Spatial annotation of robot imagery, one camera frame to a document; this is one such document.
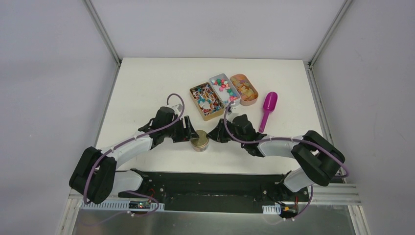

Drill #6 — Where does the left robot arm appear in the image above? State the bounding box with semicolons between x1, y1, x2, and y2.
69;105;198;204

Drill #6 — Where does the right white cable duct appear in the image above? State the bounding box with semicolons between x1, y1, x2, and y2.
262;204;281;215

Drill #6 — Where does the gold ring lid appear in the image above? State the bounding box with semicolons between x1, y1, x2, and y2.
190;130;209;148

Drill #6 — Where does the gold tin of lollipops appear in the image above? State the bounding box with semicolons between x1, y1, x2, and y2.
189;82;225;121

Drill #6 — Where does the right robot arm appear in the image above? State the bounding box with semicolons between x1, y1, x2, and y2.
207;115;346;201

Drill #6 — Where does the magenta plastic scoop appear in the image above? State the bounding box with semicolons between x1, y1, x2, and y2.
259;92;278;133

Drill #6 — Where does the white cable duct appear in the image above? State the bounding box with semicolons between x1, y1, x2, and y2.
262;204;281;215
80;200;164;212

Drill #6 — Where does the clear plastic cup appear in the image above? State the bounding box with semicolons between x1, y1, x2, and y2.
192;144;209;152

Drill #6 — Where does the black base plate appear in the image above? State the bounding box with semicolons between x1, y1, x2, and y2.
136;171;309;213

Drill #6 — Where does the pink tin of gummies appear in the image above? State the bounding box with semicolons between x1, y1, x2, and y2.
230;74;258;106

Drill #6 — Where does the left white cable duct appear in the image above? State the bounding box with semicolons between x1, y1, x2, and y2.
80;200;164;212

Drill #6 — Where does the white tin of candies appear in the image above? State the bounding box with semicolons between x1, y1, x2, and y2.
208;73;241;107

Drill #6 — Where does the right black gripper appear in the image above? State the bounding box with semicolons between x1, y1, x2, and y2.
207;119;246;144

